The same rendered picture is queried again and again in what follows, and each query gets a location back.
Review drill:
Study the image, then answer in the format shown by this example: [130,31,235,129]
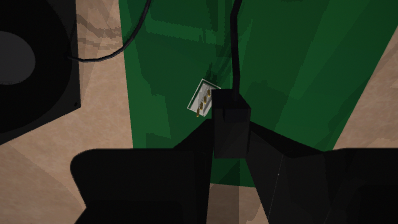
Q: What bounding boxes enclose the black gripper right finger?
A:
[245,121,398,224]

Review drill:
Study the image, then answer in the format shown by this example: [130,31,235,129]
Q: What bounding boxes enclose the black cable with plug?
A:
[67,0,251,159]

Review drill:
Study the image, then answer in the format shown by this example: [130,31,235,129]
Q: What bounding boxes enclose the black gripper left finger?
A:
[70,119,213,224]

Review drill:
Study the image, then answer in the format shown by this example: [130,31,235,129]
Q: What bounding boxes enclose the black square cooling fan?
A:
[0,0,81,145]

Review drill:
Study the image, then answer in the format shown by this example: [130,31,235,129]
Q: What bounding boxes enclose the green circuit board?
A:
[123,0,398,188]

